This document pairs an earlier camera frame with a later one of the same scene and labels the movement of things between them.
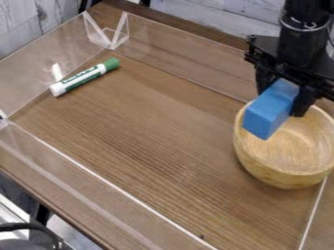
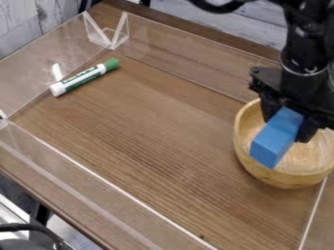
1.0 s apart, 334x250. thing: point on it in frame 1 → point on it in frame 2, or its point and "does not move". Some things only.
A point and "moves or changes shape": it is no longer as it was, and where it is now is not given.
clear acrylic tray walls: (119, 109) does not move
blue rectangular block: (271, 109) moves or changes shape
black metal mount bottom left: (38, 240) does not move
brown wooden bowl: (294, 159) does not move
